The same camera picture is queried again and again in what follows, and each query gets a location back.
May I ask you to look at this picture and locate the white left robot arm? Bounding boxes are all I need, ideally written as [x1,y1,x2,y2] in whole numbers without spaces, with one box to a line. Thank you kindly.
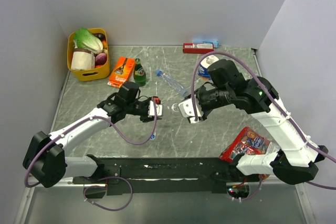
[23,81,163,188]

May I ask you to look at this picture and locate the green glass bottle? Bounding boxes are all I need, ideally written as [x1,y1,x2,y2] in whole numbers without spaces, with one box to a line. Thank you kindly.
[133,58,146,87]

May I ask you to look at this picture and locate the yellow plastic basket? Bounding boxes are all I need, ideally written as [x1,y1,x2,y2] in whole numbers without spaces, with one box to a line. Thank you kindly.
[67,28,110,81]

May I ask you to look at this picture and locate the white paper wrapped package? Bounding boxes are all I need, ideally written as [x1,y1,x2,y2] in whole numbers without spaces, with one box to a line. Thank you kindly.
[71,48,95,71]

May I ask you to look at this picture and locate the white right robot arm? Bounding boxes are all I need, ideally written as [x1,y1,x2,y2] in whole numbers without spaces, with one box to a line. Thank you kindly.
[192,59,328,185]

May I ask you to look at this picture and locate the red onion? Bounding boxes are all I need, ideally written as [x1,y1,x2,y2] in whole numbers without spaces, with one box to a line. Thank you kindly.
[95,52,107,66]

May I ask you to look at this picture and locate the red snack bag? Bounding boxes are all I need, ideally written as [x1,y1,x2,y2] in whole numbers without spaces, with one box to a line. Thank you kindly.
[219,126,280,163]

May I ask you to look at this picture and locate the light blue packet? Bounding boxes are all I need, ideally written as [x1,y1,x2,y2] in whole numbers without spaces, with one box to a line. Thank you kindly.
[192,38,220,48]

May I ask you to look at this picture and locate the toilet paper roll blue wrapper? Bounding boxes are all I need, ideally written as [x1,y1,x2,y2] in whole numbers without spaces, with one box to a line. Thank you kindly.
[197,55,219,80]

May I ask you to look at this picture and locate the orange razor box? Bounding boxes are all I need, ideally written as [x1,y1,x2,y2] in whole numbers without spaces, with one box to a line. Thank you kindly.
[107,57,135,88]

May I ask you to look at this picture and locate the toy napa cabbage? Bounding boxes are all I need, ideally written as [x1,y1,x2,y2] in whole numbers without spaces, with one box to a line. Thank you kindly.
[73,28,103,55]

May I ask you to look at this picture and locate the red rectangular box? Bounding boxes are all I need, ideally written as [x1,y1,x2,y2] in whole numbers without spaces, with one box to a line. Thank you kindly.
[182,43,214,55]

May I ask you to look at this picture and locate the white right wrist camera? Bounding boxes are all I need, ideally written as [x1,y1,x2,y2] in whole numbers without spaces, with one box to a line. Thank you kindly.
[178,98,204,124]

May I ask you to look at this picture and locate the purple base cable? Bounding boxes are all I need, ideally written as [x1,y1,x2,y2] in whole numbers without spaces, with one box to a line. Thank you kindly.
[83,176,134,211]

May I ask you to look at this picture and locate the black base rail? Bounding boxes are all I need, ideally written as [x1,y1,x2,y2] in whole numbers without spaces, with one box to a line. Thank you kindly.
[72,155,259,196]

